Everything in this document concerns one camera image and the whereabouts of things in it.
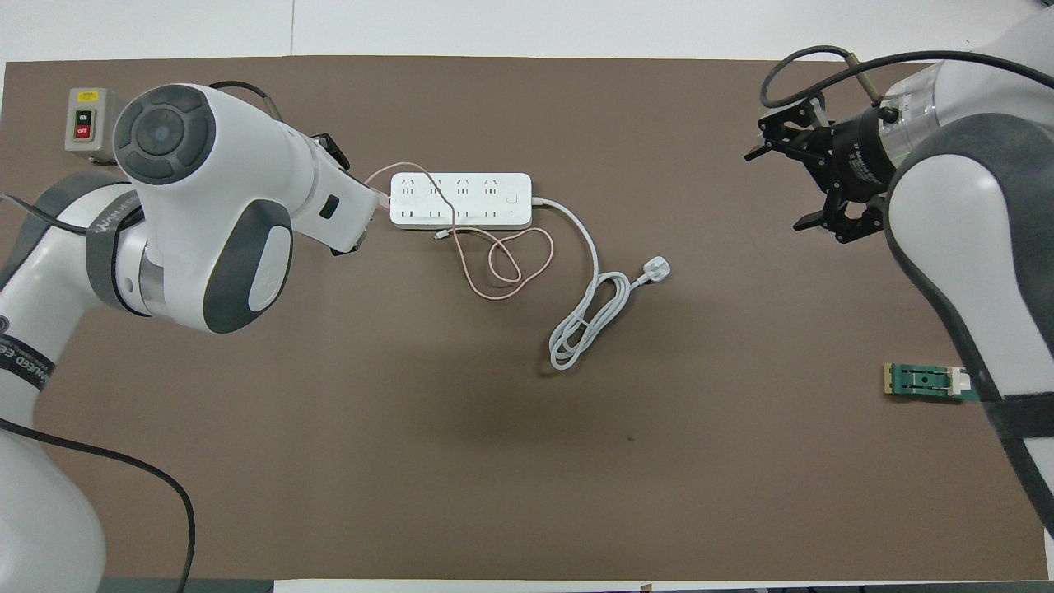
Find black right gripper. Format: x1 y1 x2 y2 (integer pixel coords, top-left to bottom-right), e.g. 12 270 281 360
744 98 899 245

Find pink charger cable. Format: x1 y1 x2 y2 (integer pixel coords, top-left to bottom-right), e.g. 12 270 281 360
365 162 555 301

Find white power strip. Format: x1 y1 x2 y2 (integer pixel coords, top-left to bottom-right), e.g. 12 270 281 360
389 171 534 231

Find white three-pin plug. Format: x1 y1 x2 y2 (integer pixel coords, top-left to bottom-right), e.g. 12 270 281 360
630 256 672 287

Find brown table mat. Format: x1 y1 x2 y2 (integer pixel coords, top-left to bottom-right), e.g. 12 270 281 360
0 55 1048 581

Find green knife switch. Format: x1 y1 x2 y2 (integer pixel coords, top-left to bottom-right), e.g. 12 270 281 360
884 362 981 403

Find white power strip cord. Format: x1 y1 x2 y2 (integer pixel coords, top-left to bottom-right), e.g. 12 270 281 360
531 196 635 371

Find grey on-off switch box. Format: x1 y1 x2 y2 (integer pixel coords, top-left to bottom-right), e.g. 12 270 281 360
64 86 128 163

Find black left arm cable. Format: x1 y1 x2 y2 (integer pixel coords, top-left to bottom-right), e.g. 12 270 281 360
0 80 286 593

